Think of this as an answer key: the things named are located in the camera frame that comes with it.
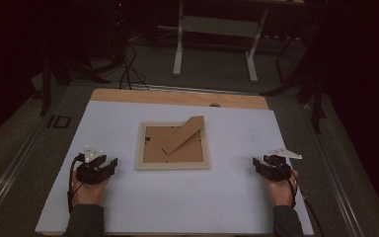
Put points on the person's left hand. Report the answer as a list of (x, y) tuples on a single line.
[(89, 194)]

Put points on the black floor socket plate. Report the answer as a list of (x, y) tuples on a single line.
[(59, 121)]

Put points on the white table sheet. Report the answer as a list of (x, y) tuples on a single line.
[(194, 197)]

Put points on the white metal desk frame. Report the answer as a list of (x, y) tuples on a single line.
[(177, 49)]

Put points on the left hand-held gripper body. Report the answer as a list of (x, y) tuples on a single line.
[(90, 173)]

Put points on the wooden picture frame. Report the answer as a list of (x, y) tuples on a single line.
[(154, 148)]

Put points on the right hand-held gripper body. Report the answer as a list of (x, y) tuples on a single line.
[(278, 171)]

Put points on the black metal stand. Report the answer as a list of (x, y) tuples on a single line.
[(317, 105), (46, 89)]

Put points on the metal floor rail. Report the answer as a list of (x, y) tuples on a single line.
[(335, 177), (6, 181)]

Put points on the person's right hand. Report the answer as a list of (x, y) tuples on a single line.
[(283, 194)]

